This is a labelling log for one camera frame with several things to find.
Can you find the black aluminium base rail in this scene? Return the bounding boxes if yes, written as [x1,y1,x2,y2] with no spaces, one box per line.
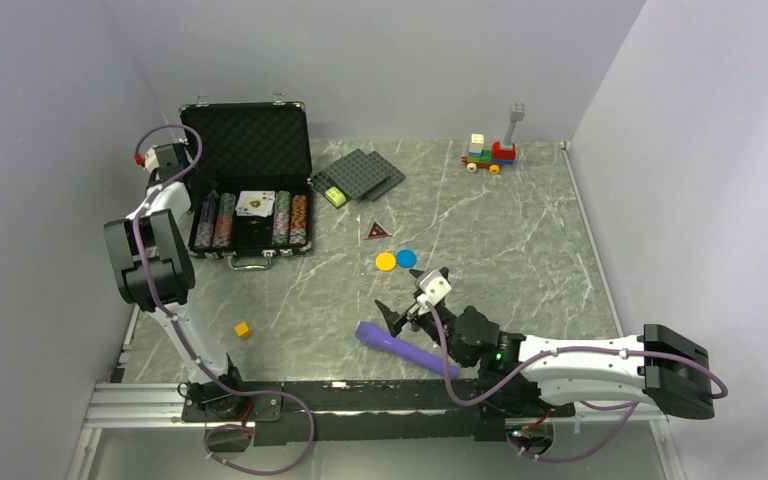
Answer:
[82,376,670,445]

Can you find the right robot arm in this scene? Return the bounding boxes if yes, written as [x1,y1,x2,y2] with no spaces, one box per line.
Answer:
[375,267,729,420]

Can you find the small yellow cube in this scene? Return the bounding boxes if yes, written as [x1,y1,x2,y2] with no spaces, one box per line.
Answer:
[234,322,252,339]

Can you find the red tan poker chip stack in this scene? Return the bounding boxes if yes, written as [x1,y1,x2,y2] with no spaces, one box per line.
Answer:
[212,214,234,248]

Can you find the red triangular dealer token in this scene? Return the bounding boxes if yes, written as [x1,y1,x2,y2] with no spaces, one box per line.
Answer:
[366,221,392,240]

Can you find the lime green toy block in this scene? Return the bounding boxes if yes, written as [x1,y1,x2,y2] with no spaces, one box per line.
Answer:
[324,187,348,209]

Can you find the playing cards deck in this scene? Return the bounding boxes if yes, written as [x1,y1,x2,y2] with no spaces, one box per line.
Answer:
[235,190,276,218]

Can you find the dark grey building baseplate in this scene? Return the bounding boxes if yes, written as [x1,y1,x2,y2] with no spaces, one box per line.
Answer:
[313,149,390,200]

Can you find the toy brick train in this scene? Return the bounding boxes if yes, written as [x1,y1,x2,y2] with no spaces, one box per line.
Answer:
[461,102,526,175]

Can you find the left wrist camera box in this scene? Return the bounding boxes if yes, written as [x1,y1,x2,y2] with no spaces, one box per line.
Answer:
[134,147,159,172]

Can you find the purple flashlight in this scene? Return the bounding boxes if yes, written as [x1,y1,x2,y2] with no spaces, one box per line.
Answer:
[355,321,459,378]

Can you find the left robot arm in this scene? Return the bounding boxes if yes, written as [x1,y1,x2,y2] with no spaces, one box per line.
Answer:
[103,143,248,420]

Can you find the blue round disc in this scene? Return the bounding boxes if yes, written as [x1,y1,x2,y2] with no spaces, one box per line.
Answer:
[396,249,418,269]

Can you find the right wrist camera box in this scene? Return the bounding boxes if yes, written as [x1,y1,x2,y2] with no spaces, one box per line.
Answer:
[417,270,452,304]

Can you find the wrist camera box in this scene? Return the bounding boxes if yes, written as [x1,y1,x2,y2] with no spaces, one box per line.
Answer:
[134,147,159,172]
[417,270,452,304]

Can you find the orange poker chip stack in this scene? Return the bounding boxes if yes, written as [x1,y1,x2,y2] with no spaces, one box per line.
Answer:
[289,195,308,245]

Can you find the green poker chip stack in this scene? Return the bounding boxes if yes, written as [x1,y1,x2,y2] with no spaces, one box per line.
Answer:
[272,191,292,246]

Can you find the black poker set case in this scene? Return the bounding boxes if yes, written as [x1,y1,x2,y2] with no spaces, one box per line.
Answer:
[179,100,315,271]

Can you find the yellow round disc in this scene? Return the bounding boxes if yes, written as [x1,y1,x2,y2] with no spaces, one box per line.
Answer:
[375,252,397,272]

